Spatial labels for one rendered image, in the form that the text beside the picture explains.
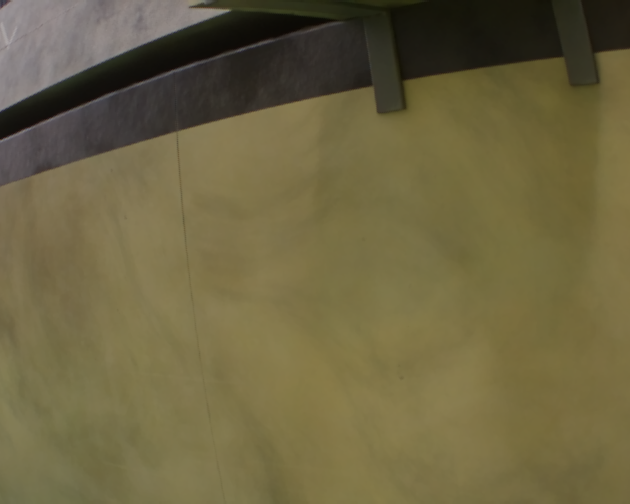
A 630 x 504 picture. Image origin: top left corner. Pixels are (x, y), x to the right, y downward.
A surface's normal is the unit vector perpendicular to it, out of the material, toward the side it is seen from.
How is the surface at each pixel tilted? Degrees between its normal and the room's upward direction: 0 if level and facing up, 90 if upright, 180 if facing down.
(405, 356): 90
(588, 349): 90
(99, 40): 80
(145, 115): 90
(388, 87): 90
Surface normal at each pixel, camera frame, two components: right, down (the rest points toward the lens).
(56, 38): -0.71, -0.09
